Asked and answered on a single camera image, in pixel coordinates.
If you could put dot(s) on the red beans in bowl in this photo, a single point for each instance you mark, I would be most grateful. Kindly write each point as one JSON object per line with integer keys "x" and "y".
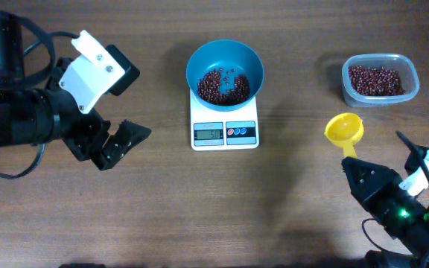
{"x": 220, "y": 88}

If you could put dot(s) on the white digital kitchen scale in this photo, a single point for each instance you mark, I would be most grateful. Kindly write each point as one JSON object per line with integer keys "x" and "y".
{"x": 223, "y": 130}

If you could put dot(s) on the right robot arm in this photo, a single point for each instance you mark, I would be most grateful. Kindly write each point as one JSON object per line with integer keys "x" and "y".
{"x": 415, "y": 238}

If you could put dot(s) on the clear plastic container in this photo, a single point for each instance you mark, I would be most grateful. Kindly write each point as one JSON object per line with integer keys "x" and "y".
{"x": 403, "y": 65}

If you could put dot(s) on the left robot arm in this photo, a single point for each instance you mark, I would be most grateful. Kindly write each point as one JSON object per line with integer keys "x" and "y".
{"x": 45, "y": 98}

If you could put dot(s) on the yellow measuring scoop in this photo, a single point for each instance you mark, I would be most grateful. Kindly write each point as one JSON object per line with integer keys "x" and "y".
{"x": 345, "y": 131}

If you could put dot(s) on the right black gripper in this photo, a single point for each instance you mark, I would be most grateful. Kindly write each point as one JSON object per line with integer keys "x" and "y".
{"x": 382, "y": 190}

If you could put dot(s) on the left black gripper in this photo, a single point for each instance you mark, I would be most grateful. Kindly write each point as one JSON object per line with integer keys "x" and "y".
{"x": 82, "y": 131}

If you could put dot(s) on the blue plastic bowl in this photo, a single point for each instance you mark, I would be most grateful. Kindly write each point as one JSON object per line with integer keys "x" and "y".
{"x": 226, "y": 54}

